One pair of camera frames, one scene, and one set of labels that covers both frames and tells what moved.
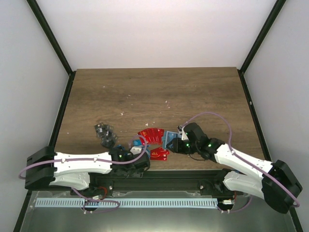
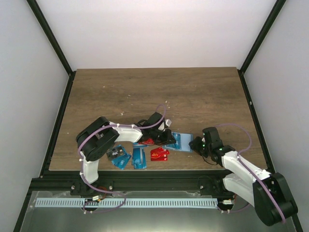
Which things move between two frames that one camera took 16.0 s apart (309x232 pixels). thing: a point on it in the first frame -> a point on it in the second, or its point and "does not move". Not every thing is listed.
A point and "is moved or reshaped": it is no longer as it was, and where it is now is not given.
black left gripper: [138, 173] -> [167, 138]
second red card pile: [159, 154] does not move
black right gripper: [176, 147] -> [195, 146]
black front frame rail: [180, 181] does not move
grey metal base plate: [236, 212] does not move
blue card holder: [168, 137] is moved or reshaped
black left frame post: [35, 7] does not move
